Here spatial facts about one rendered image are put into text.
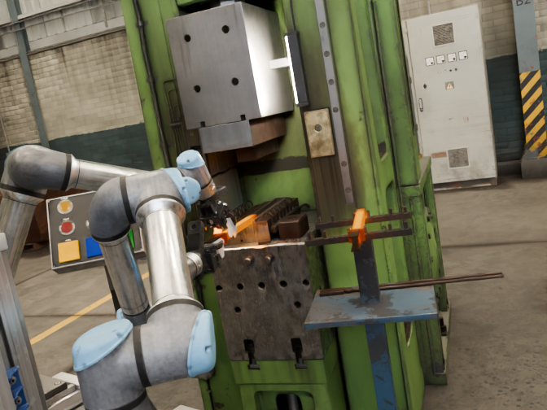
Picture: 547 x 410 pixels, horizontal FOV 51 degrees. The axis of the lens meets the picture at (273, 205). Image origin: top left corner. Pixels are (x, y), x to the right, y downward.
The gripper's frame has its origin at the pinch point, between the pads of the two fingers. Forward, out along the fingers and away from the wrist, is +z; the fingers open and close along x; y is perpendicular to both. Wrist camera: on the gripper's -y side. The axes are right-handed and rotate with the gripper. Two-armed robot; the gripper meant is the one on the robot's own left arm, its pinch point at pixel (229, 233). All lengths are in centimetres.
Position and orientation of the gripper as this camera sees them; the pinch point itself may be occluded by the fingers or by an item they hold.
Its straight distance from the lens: 197.0
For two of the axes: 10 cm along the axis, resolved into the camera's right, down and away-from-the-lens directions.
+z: 3.0, 7.4, 6.0
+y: -1.8, 6.7, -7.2
